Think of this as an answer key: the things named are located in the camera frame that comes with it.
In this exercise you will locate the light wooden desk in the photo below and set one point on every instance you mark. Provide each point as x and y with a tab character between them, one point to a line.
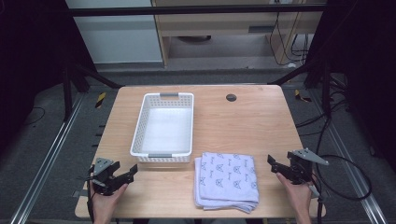
236	23

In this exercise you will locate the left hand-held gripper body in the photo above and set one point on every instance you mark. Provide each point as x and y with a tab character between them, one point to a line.
104	178

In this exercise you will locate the yellow black hazard tape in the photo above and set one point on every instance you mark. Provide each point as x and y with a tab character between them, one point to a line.
100	100
301	96

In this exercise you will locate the folded light purple printed towel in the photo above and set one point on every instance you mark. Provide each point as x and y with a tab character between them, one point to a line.
226	180

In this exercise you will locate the black curtain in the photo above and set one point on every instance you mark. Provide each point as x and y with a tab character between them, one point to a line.
364	62
31	56

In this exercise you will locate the white plastic basket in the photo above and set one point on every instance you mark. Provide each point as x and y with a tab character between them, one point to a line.
163	127

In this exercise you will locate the person's right hand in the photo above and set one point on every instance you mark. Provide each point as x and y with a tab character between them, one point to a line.
297	196

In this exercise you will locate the black metal stand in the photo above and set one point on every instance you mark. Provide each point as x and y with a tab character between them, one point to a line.
325	90
67	93

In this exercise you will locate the person's left hand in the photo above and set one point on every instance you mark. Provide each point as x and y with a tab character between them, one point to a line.
107	202

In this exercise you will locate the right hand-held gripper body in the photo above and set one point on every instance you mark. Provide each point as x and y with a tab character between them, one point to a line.
301	168

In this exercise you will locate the white cabinet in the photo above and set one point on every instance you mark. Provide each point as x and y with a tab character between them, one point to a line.
118	37

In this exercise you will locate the black horizontal frame bar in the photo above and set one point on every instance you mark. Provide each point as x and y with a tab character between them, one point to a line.
193	10

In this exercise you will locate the aluminium floor rail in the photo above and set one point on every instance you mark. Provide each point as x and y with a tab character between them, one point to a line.
46	161
351	161

